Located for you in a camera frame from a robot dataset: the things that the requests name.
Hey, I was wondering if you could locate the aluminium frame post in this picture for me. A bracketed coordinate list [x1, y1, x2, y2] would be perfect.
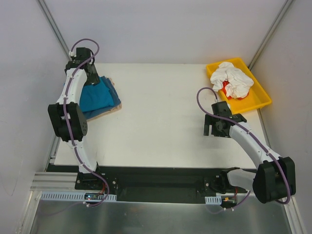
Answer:
[248, 0, 295, 70]
[36, 0, 71, 62]

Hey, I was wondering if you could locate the left aluminium frame post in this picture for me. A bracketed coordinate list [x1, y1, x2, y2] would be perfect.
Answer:
[36, 0, 71, 62]

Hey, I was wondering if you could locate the orange garment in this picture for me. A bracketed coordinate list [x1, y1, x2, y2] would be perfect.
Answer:
[221, 81, 250, 100]

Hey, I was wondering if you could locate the left white cable duct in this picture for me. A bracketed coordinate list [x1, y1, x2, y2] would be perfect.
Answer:
[40, 192, 117, 202]

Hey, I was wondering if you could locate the teal t-shirt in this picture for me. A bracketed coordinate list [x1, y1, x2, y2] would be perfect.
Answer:
[79, 77, 115, 113]

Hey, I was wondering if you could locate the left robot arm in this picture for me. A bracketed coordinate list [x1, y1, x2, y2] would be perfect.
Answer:
[48, 47, 105, 190]

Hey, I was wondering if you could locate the white t-shirt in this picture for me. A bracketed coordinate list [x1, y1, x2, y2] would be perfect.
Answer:
[210, 62, 254, 92]

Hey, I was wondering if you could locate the right aluminium frame post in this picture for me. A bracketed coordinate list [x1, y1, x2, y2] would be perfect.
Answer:
[248, 0, 295, 70]

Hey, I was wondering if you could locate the right white cable duct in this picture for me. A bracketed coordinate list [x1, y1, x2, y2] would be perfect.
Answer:
[204, 195, 222, 205]

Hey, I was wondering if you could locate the white cable duct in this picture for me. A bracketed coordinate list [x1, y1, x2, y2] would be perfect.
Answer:
[204, 195, 222, 205]
[40, 192, 117, 202]

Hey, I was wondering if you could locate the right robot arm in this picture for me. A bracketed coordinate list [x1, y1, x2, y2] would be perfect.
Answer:
[204, 101, 296, 205]

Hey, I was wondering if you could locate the folded dark blue t-shirt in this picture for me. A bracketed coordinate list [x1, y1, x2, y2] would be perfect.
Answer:
[84, 75, 122, 121]

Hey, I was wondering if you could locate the yellow plastic bin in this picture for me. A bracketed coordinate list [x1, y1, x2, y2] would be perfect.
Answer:
[206, 58, 272, 114]

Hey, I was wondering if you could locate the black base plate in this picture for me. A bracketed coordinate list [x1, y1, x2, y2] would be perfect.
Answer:
[46, 163, 278, 203]

